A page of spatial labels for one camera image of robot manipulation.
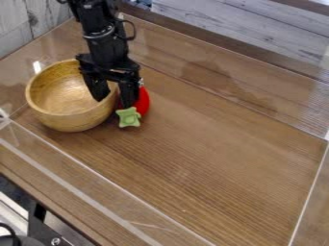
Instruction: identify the red plush tomato green stem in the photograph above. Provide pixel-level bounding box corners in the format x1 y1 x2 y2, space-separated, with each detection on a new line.
115 84 151 129

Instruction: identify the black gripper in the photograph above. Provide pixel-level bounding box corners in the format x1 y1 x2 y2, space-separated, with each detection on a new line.
76 32 140 109

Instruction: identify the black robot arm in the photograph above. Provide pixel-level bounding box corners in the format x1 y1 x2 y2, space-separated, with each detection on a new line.
56 0 141 109

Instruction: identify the black cable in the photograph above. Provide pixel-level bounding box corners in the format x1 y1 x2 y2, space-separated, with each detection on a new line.
0 222 22 246

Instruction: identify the black table leg bracket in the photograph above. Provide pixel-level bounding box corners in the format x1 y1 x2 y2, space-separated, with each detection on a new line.
26 203 79 246

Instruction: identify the wooden bowl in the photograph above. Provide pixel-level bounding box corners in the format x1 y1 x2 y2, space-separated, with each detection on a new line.
24 59 117 133

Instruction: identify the clear acrylic tray wall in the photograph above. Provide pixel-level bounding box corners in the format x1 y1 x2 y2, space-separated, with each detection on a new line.
0 109 214 246

